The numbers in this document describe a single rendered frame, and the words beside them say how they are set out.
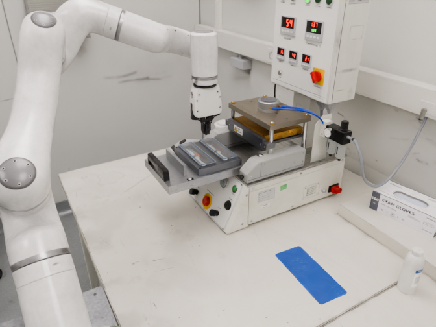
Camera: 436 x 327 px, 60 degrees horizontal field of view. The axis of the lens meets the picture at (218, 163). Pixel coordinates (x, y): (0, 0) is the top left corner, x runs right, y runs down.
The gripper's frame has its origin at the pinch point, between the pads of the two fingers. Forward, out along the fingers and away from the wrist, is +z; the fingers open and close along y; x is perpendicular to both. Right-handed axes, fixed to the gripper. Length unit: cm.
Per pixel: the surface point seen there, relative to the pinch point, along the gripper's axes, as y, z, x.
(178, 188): -15.7, 13.4, -11.3
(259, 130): 19.0, 3.0, -4.5
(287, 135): 27.9, 5.2, -9.8
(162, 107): 37, 44, 145
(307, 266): 13, 34, -42
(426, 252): 46, 29, -59
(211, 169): -3.4, 10.5, -10.0
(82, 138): -23, 55, 143
